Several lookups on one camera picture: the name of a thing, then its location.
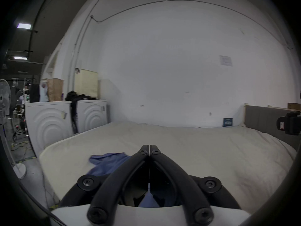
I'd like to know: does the black garment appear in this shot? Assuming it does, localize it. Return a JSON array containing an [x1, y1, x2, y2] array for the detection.
[[65, 91, 97, 134]]

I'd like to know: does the paper sheet on wall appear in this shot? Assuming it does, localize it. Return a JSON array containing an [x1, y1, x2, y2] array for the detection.
[[219, 55, 233, 67]]

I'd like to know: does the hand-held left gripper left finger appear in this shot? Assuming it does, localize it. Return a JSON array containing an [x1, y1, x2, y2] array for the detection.
[[58, 145, 150, 225]]

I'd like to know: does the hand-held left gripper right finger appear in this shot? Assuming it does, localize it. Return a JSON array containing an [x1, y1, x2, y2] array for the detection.
[[150, 145, 242, 225]]

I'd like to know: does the bed with beige sheet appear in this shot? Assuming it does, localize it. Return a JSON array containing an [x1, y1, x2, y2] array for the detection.
[[39, 121, 297, 215]]

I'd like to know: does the brown paper bag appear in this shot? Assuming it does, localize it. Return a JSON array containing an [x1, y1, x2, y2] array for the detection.
[[47, 78, 64, 102]]

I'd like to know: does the beige window blind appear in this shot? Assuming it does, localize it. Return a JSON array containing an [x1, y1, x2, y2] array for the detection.
[[79, 69, 99, 98]]

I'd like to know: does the white standing fan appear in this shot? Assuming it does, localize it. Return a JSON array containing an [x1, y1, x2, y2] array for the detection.
[[0, 79, 27, 180]]

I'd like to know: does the dark blue shirt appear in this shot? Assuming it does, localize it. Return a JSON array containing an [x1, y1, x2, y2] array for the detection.
[[87, 152, 160, 208]]

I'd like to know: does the grey padded headboard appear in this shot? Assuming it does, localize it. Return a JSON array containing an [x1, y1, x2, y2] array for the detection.
[[244, 105, 301, 151]]

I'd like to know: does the white washing machine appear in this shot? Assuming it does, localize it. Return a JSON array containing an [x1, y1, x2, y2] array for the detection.
[[76, 99, 109, 134], [25, 101, 75, 158]]

